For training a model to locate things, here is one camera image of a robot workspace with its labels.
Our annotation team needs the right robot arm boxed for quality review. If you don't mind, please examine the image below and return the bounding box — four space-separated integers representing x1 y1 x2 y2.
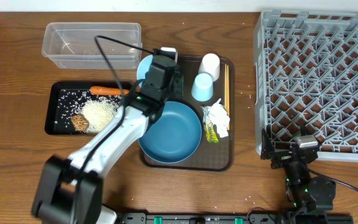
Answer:
260 127 336 223

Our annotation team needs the light blue bowl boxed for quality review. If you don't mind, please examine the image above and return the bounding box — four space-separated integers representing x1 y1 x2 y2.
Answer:
136 55 153 80

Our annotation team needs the grey dishwasher rack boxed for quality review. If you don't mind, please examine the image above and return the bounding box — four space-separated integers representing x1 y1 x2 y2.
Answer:
254 10 358 162

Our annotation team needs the white rice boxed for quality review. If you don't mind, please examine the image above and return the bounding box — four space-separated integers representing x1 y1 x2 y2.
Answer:
56 90 124 134

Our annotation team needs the wooden chopstick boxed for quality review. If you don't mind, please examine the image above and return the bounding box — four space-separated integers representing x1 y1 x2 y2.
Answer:
225 64 230 118
224 64 229 112

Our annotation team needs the clear plastic bin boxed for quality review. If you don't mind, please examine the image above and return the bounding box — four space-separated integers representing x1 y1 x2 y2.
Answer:
42 22 142 70

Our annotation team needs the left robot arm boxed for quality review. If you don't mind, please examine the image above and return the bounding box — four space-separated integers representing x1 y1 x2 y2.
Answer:
31 47 179 223

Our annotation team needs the right wooden chopstick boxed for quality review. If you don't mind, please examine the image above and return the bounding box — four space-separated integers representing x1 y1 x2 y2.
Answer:
225 64 230 118

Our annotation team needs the light blue plastic cup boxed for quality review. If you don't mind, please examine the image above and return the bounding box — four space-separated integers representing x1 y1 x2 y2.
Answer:
191 73 213 102

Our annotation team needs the orange carrot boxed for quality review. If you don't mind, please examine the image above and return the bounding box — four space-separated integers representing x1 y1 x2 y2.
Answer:
89 86 121 96

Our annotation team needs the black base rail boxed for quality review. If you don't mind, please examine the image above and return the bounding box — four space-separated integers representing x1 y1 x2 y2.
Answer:
115 211 354 224

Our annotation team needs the black plastic tray bin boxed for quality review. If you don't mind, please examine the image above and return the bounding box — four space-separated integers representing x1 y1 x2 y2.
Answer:
45 80 120 135

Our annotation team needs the yellow green snack wrapper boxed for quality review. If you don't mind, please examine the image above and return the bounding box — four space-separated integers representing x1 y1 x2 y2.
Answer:
201 106 219 144

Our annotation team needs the pink plastic cup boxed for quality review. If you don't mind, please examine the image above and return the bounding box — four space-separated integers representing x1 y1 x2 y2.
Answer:
198 53 220 82

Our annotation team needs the white tissue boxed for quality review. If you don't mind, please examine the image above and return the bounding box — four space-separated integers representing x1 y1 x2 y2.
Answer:
209 99 230 138

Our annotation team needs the brown serving tray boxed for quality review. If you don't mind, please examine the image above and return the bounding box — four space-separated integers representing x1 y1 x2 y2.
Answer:
139 55 235 172

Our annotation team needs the left black cable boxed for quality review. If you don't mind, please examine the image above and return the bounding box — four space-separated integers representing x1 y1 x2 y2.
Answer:
73 34 155 187

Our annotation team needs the dark blue plate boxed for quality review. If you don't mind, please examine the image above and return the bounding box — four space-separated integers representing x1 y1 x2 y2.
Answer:
139 101 203 164

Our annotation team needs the brown food scrap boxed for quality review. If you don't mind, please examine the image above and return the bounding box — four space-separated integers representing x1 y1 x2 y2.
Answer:
71 114 90 132

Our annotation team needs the left wooden chopstick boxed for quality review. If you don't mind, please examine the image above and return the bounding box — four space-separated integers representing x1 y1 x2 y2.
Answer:
224 64 229 112

